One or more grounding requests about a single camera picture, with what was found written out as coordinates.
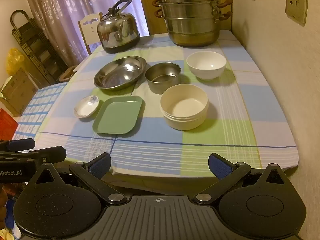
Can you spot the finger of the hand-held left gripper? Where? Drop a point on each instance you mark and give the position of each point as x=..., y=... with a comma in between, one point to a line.
x=20, y=144
x=52, y=154

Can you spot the green square plate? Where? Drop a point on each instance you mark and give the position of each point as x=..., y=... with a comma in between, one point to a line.
x=117, y=117

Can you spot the stainless steel kettle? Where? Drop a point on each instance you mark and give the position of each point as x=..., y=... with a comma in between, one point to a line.
x=117, y=30

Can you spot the white wooden chair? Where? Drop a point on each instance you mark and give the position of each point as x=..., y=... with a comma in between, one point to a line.
x=87, y=30

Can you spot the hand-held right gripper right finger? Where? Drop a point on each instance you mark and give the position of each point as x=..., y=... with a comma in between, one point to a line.
x=220, y=167

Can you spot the black folding rack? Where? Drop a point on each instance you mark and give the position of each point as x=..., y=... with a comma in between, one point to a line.
x=32, y=45

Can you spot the stainless steel bowl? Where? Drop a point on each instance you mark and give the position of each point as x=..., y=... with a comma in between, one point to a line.
x=155, y=85

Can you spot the large stainless steel basin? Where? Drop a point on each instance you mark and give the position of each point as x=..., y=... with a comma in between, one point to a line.
x=120, y=72

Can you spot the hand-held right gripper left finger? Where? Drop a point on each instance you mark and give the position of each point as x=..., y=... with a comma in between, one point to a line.
x=100, y=165

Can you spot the blue checked cloth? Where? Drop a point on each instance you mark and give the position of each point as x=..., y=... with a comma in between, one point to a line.
x=37, y=110

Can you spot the cardboard box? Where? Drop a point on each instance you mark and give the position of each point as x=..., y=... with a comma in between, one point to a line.
x=17, y=90

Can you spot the cream plastic bowl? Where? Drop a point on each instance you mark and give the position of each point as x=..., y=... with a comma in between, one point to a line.
x=185, y=120

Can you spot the stainless steel steamer pot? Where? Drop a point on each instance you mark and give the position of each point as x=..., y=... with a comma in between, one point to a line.
x=192, y=22

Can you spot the small floral dish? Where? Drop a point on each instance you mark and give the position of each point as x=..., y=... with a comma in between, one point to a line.
x=85, y=107

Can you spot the purple curtain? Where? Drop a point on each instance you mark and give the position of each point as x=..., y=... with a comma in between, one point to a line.
x=62, y=5

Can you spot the wooden stool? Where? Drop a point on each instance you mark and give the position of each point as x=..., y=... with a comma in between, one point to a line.
x=67, y=73

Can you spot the white ceramic bowl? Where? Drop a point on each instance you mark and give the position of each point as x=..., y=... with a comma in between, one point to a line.
x=205, y=62

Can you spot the wall switch plate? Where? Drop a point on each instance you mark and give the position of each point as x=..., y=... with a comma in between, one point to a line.
x=296, y=3

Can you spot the plaid tablecloth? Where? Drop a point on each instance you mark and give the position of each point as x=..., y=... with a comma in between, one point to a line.
x=150, y=150

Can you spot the yellow plastic bag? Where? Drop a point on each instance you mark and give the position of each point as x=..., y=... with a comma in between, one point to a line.
x=13, y=62

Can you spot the red box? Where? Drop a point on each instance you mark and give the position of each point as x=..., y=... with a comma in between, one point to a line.
x=6, y=125

